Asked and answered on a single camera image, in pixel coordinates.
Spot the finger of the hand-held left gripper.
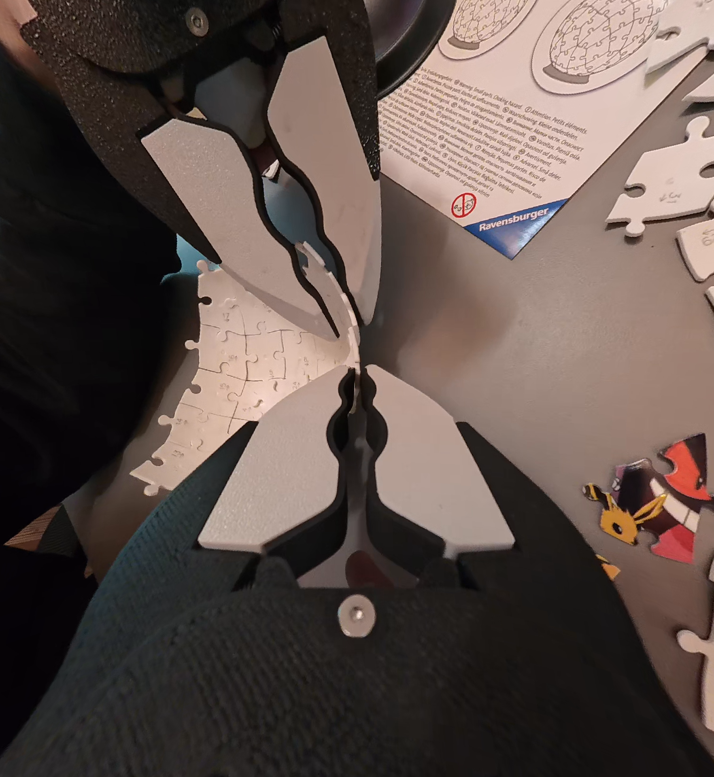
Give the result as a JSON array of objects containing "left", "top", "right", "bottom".
[
  {"left": 141, "top": 115, "right": 341, "bottom": 341},
  {"left": 266, "top": 33, "right": 385, "bottom": 325}
]

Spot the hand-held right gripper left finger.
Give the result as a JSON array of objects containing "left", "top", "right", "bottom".
[{"left": 198, "top": 365, "right": 357, "bottom": 571}]

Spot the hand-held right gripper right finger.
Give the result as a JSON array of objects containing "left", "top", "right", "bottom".
[{"left": 362, "top": 364, "right": 516, "bottom": 575}]

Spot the partly built white puzzle ball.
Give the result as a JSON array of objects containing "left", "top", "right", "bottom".
[{"left": 129, "top": 242, "right": 394, "bottom": 588}]

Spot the person's left forearm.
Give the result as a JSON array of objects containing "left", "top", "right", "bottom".
[{"left": 0, "top": 0, "right": 182, "bottom": 462}]

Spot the black dome puzzle stand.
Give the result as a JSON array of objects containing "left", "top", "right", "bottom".
[{"left": 375, "top": 0, "right": 452, "bottom": 101}]

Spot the printed puzzle instruction leaflet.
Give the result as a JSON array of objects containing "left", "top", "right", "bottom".
[{"left": 378, "top": 0, "right": 707, "bottom": 261}]

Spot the pile of white puzzle pieces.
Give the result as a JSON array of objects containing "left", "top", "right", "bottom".
[{"left": 606, "top": 0, "right": 714, "bottom": 744}]

